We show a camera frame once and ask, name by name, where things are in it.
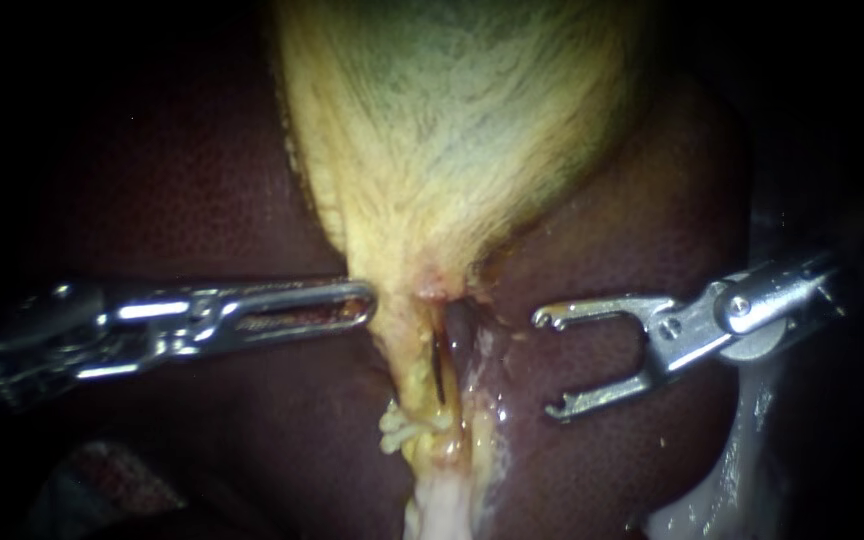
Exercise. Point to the right arm instrument jaw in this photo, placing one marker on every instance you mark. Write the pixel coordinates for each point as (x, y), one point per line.
(604, 397)
(604, 309)

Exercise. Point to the left arm instrument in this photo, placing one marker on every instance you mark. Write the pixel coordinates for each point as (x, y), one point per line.
(139, 319)

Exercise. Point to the left arm instrument jaw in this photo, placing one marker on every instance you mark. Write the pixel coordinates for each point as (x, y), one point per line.
(293, 289)

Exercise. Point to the right arm instrument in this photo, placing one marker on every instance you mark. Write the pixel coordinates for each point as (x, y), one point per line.
(754, 304)

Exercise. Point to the thin tube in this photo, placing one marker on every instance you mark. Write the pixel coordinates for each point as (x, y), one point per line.
(413, 360)
(460, 341)

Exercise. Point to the white clip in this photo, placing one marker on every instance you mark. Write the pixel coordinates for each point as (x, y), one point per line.
(393, 444)
(402, 420)

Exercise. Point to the dark red liver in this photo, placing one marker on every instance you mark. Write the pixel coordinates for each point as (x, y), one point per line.
(597, 232)

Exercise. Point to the pale fatty tissue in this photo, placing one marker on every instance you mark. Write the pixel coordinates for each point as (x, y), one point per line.
(439, 502)

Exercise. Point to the gallbladder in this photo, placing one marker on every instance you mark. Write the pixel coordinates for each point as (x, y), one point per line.
(439, 135)

